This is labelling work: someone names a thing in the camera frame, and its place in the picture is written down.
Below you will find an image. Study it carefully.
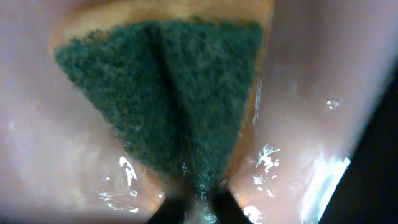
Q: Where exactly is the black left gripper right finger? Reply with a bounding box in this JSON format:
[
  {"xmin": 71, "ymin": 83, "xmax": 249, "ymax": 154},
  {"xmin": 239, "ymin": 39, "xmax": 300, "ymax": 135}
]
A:
[{"xmin": 213, "ymin": 190, "xmax": 252, "ymax": 224}]

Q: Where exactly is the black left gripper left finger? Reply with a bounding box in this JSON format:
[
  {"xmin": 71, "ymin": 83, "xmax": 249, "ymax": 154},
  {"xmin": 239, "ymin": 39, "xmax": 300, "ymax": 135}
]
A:
[{"xmin": 146, "ymin": 197, "xmax": 190, "ymax": 224}]

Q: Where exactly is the black rectangular water tray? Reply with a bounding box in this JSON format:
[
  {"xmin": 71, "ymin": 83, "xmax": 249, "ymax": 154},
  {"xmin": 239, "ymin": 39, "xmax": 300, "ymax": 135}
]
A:
[{"xmin": 0, "ymin": 0, "xmax": 398, "ymax": 224}]

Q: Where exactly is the green and yellow sponge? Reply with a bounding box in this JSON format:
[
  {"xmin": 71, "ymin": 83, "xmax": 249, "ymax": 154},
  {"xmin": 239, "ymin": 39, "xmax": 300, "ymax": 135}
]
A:
[{"xmin": 48, "ymin": 0, "xmax": 274, "ymax": 200}]

